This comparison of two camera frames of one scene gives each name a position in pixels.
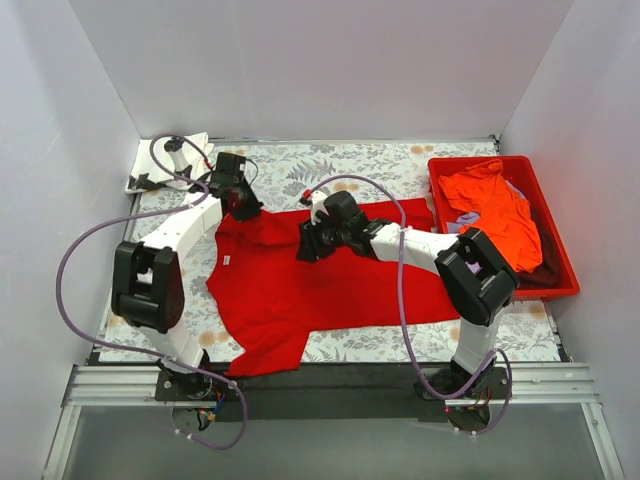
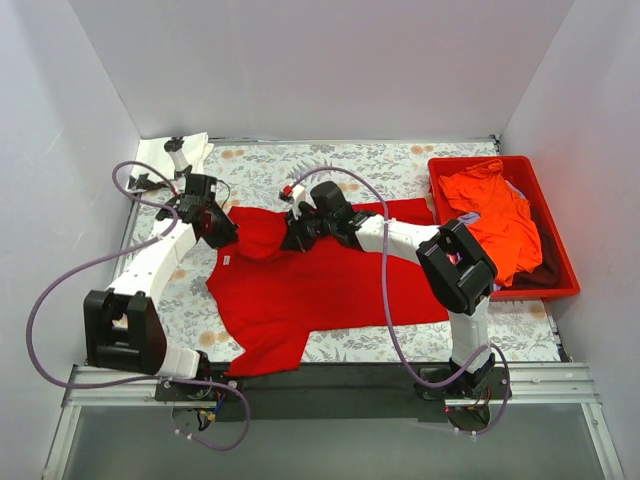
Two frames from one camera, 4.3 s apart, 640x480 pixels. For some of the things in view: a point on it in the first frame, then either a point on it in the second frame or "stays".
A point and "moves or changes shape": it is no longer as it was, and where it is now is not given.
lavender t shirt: x=470 y=218 stays
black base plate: x=333 y=392 stays
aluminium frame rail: x=563 y=384 stays
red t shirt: x=267 y=303 moves or changes shape
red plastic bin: x=519 y=169 stays
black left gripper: x=245 y=206 → x=163 y=182
